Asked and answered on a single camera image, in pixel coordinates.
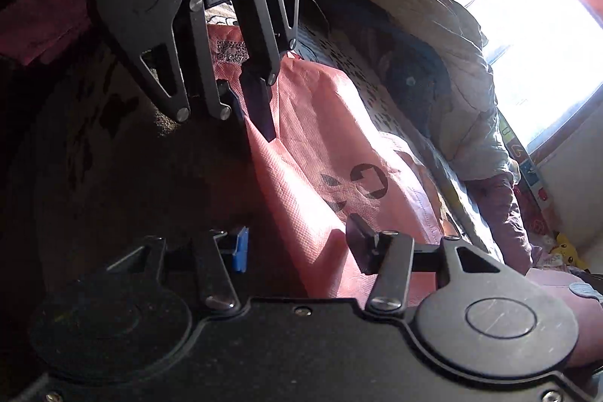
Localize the pink woven shopping bag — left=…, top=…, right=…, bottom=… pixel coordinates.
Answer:
left=205, top=23, right=455, bottom=306

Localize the colourful wall mat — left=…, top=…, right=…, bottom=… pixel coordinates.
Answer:
left=499, top=110, right=557, bottom=238

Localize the purple quilted cloth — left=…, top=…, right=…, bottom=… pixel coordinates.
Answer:
left=466, top=173, right=542, bottom=271

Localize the beige quilted duvet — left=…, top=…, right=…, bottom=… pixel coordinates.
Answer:
left=301, top=0, right=521, bottom=186

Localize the pink pillow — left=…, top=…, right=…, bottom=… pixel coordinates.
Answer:
left=525, top=265, right=603, bottom=388

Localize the dark blue cloth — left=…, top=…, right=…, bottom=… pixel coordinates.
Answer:
left=384, top=39, right=453, bottom=134

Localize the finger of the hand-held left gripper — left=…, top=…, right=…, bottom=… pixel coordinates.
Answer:
left=234, top=0, right=302, bottom=144
left=118, top=0, right=245, bottom=124

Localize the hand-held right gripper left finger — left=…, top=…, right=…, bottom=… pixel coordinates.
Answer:
left=106, top=225, right=250, bottom=313

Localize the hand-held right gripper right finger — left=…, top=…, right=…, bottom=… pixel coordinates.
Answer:
left=345, top=215, right=526, bottom=315

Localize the yellow plush toy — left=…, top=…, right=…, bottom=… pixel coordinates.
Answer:
left=551, top=232, right=589, bottom=266

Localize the spotted plush blanket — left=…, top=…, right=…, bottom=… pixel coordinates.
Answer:
left=0, top=2, right=510, bottom=327

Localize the white patterned bedsheet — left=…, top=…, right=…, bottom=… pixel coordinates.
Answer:
left=438, top=167, right=507, bottom=264

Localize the bright window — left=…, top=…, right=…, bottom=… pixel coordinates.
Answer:
left=445, top=0, right=603, bottom=153

